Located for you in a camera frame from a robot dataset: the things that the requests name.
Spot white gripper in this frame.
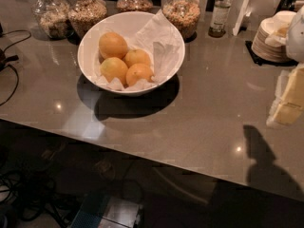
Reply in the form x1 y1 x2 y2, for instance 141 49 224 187
266 6 304 126

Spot orange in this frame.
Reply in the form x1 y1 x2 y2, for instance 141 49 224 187
126 63 154 86
123 49 151 67
99 32 128 59
100 57 128 85

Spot white ceramic bowl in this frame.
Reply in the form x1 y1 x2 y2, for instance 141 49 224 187
77 10 186 97

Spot stack of white plates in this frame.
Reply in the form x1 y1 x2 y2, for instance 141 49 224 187
251 10 295 63

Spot white card stand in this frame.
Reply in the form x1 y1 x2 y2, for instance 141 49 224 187
232 0 250 36

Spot clear glass bottle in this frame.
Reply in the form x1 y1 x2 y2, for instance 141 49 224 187
208 0 232 38

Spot glass cereal jar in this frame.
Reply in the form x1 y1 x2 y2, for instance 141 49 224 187
161 0 200 40
116 0 153 12
31 0 73 40
68 0 107 38

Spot silver box on floor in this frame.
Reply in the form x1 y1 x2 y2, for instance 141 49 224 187
68 192 143 228

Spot left glass cereal jar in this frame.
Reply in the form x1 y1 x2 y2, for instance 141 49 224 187
31 0 73 40

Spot black cables on floor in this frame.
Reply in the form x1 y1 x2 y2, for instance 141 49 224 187
0 169 75 228

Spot black cable on table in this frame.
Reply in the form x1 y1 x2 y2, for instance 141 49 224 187
0 29 32 107

